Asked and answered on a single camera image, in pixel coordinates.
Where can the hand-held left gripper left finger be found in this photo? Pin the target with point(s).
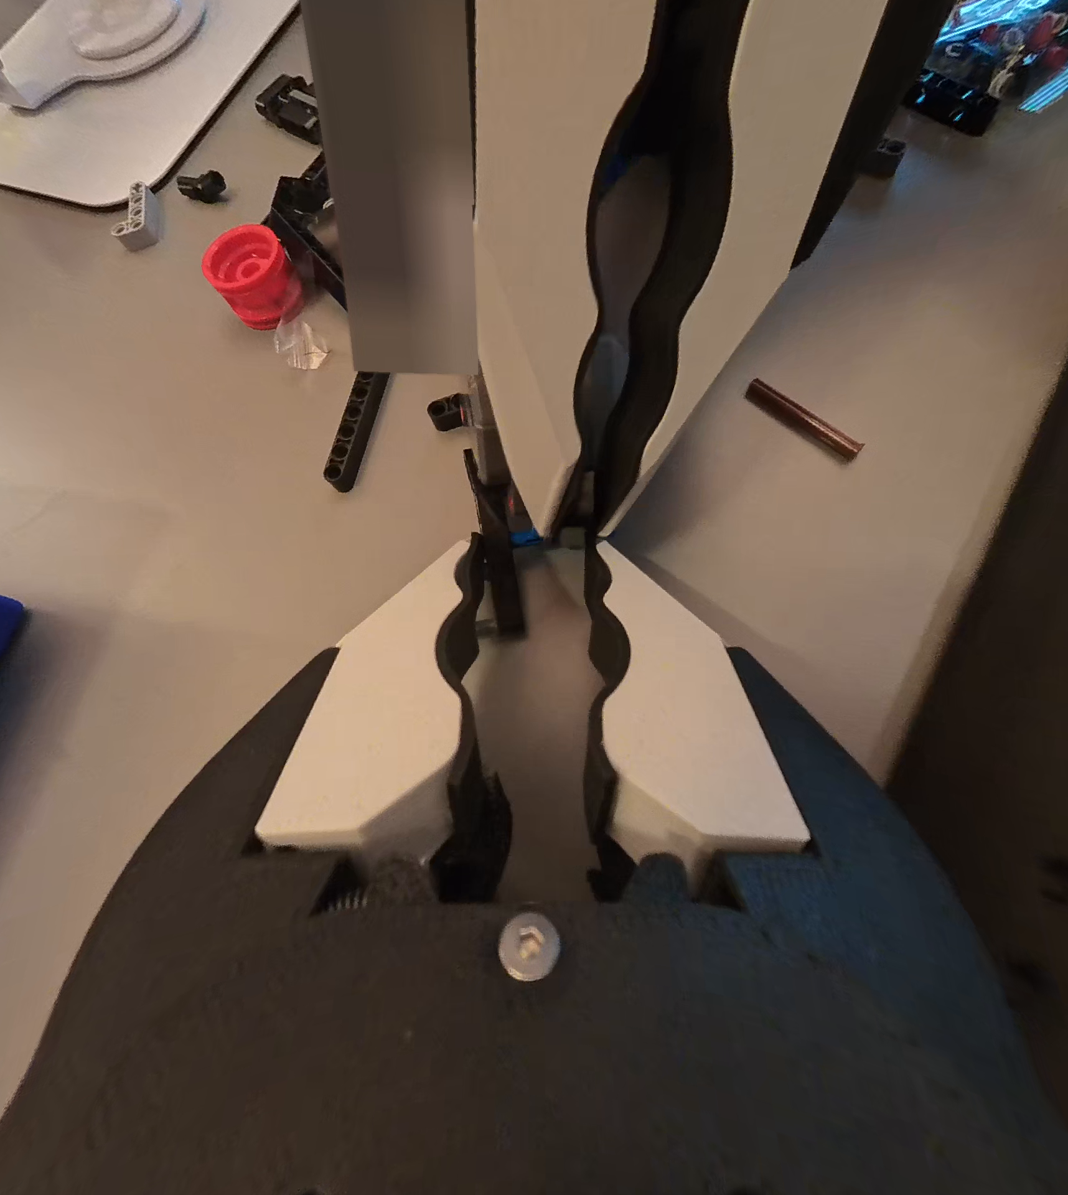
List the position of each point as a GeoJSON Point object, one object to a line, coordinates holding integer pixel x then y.
{"type": "Point", "coordinates": [366, 747]}

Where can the small clear plastic piece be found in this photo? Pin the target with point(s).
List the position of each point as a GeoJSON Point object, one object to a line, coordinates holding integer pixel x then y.
{"type": "Point", "coordinates": [300, 341]}

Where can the grey pull-back motor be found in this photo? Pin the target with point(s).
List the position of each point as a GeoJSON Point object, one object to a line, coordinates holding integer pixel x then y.
{"type": "Point", "coordinates": [487, 440]}

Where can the small bag of red parts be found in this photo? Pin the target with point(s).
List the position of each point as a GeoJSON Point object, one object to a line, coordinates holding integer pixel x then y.
{"type": "Point", "coordinates": [1038, 48]}

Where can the small grey connector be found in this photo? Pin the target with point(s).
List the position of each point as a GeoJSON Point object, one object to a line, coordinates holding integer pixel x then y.
{"type": "Point", "coordinates": [887, 157]}

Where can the white stand base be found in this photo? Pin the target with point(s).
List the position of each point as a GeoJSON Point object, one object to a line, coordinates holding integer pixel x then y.
{"type": "Point", "coordinates": [170, 123]}

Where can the light grey short beam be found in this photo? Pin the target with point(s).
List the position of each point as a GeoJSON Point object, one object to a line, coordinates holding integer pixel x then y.
{"type": "Point", "coordinates": [137, 218]}

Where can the grey desk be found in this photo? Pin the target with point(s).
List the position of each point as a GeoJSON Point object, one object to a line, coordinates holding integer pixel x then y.
{"type": "Point", "coordinates": [123, 468]}

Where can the blue axle pin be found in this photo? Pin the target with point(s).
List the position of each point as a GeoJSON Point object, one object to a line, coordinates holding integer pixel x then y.
{"type": "Point", "coordinates": [525, 537]}

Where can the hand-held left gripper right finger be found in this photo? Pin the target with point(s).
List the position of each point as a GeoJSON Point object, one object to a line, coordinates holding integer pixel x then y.
{"type": "Point", "coordinates": [702, 747]}

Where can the long black beam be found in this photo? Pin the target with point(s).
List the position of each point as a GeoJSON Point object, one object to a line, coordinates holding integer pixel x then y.
{"type": "Point", "coordinates": [359, 430]}
{"type": "Point", "coordinates": [948, 98]}

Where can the red wheel hub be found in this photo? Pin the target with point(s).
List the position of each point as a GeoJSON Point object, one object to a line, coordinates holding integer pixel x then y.
{"type": "Point", "coordinates": [249, 277]}

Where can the black beam chassis assembly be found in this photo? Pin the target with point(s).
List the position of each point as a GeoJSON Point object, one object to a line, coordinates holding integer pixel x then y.
{"type": "Point", "coordinates": [305, 225]}

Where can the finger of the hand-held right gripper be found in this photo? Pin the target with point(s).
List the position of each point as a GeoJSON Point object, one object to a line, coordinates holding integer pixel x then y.
{"type": "Point", "coordinates": [534, 187]}
{"type": "Point", "coordinates": [796, 112]}

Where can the black pin connector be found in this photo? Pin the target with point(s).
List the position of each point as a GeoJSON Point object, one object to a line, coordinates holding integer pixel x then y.
{"type": "Point", "coordinates": [203, 185]}

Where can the brown axle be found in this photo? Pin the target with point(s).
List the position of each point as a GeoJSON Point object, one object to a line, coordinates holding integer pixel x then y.
{"type": "Point", "coordinates": [804, 421]}

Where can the dark perforated panel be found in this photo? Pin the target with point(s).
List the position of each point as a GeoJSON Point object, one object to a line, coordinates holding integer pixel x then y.
{"type": "Point", "coordinates": [1038, 747]}

